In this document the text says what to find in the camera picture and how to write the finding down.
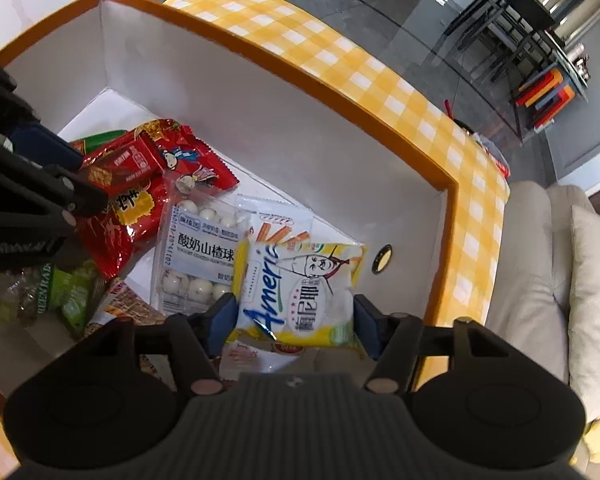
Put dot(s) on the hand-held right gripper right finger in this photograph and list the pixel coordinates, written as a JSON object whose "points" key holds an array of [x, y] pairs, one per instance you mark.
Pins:
{"points": [[367, 325]]}

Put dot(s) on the waffle print snack packet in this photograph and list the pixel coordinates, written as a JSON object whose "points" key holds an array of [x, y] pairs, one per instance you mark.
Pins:
{"points": [[125, 305]]}

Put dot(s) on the red white plastic bag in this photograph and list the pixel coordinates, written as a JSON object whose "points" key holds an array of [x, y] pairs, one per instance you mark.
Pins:
{"points": [[492, 152]]}

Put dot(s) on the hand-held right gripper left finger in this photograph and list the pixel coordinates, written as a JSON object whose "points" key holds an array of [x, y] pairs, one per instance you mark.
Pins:
{"points": [[222, 317]]}

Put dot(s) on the yellow white snack packet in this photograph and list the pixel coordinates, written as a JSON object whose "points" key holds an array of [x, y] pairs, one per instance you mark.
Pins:
{"points": [[305, 285]]}

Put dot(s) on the yellow checked tablecloth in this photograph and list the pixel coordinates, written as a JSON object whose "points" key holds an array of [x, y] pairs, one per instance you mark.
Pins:
{"points": [[380, 85]]}

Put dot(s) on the black dining chair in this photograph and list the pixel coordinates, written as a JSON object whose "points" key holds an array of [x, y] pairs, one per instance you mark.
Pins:
{"points": [[525, 15]]}

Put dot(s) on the grey sofa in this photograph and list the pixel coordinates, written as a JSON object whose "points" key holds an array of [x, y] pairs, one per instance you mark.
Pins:
{"points": [[530, 310]]}

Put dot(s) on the dining table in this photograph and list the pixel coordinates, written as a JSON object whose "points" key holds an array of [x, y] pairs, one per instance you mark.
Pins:
{"points": [[555, 35]]}

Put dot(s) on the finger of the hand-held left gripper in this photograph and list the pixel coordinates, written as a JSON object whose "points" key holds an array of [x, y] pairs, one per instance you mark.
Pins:
{"points": [[45, 142], [40, 190]]}

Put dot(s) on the large red snack packet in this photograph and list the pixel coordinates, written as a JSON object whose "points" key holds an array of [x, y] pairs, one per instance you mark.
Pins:
{"points": [[130, 240]]}

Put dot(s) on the dark green snack packet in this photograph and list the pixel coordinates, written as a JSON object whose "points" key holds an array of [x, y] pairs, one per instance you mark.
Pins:
{"points": [[102, 141]]}

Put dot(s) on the clear white ball snack packet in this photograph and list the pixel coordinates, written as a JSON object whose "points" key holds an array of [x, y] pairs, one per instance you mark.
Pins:
{"points": [[195, 252]]}

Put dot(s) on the small red snack packet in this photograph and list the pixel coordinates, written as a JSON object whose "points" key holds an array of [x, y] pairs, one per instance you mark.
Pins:
{"points": [[130, 162]]}

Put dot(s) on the orange plastic stool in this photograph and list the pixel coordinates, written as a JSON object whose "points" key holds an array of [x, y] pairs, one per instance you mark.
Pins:
{"points": [[555, 110]]}

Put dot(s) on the orange cardboard box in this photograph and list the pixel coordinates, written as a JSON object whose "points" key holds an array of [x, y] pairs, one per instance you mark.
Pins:
{"points": [[280, 135]]}

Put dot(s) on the white stick snack packet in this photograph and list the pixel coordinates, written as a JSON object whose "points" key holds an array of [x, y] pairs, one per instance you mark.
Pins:
{"points": [[280, 220]]}

